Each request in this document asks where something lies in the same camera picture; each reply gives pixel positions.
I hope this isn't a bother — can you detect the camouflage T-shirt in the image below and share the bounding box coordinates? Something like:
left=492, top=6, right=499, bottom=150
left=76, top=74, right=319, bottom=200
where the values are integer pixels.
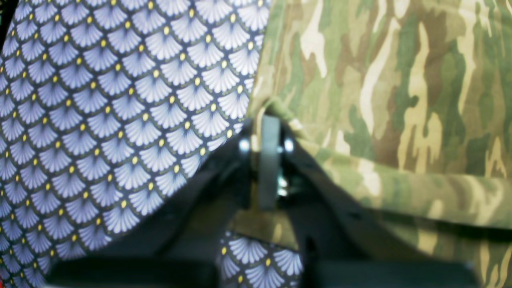
left=228, top=0, right=511, bottom=288

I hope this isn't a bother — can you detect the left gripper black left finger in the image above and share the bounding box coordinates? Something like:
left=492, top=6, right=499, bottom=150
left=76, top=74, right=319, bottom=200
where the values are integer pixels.
left=93, top=120, right=261, bottom=260

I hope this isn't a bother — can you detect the patterned blue tablecloth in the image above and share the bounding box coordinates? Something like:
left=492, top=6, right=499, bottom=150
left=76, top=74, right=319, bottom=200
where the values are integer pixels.
left=0, top=0, right=304, bottom=288

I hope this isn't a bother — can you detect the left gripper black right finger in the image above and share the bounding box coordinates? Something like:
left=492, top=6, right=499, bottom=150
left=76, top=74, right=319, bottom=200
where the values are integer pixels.
left=276, top=122, right=432, bottom=260

